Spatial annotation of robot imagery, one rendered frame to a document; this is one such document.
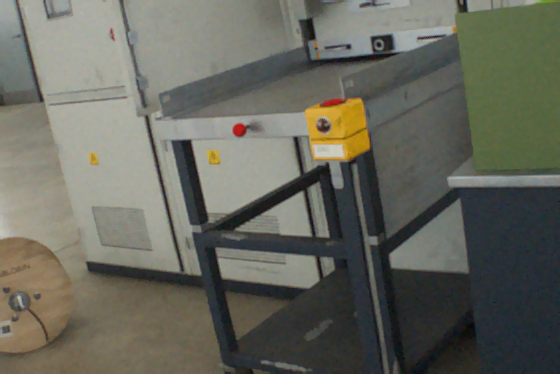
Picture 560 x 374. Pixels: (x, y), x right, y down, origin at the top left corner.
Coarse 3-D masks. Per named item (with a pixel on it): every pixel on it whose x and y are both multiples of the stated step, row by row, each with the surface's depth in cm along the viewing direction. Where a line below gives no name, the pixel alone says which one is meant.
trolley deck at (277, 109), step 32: (352, 64) 234; (448, 64) 199; (256, 96) 207; (288, 96) 196; (320, 96) 187; (384, 96) 171; (416, 96) 182; (160, 128) 201; (192, 128) 194; (224, 128) 187; (256, 128) 181; (288, 128) 176
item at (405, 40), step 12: (348, 36) 236; (360, 36) 234; (396, 36) 227; (408, 36) 224; (420, 36) 222; (432, 36) 220; (444, 36) 218; (312, 48) 246; (348, 48) 238; (360, 48) 235; (396, 48) 228; (408, 48) 225
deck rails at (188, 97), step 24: (432, 48) 195; (456, 48) 206; (240, 72) 222; (264, 72) 230; (288, 72) 239; (360, 72) 169; (384, 72) 177; (408, 72) 186; (192, 96) 207; (216, 96) 214; (360, 96) 169
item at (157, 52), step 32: (128, 0) 214; (160, 0) 221; (192, 0) 228; (224, 0) 235; (256, 0) 243; (128, 32) 212; (160, 32) 222; (192, 32) 229; (224, 32) 236; (256, 32) 244; (288, 32) 249; (128, 64) 213; (160, 64) 222; (192, 64) 230; (224, 64) 237; (128, 96) 216
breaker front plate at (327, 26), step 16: (352, 0) 233; (400, 0) 223; (416, 0) 220; (432, 0) 217; (448, 0) 214; (320, 16) 241; (336, 16) 238; (352, 16) 235; (368, 16) 231; (384, 16) 228; (400, 16) 225; (416, 16) 222; (432, 16) 219; (448, 16) 216; (320, 32) 243; (336, 32) 240; (352, 32) 236; (368, 32) 233
